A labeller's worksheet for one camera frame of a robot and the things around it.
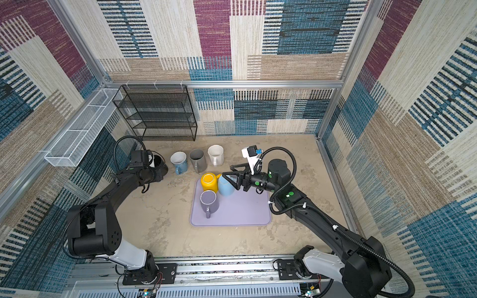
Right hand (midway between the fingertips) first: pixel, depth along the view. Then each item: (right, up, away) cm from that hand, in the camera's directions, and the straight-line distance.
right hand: (227, 174), depth 68 cm
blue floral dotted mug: (-28, +4, +33) cm, 44 cm away
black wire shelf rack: (-43, +32, +42) cm, 68 cm away
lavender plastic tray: (+5, -19, +22) cm, 30 cm away
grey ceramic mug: (-17, +4, +28) cm, 33 cm away
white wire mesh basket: (-59, +10, +4) cm, 60 cm away
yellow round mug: (-10, -6, +21) cm, 24 cm away
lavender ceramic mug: (-9, -14, +15) cm, 23 cm away
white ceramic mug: (-8, +7, +33) cm, 35 cm away
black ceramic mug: (-33, +1, +21) cm, 39 cm away
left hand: (-36, -1, +23) cm, 43 cm away
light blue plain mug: (-2, -9, +21) cm, 23 cm away
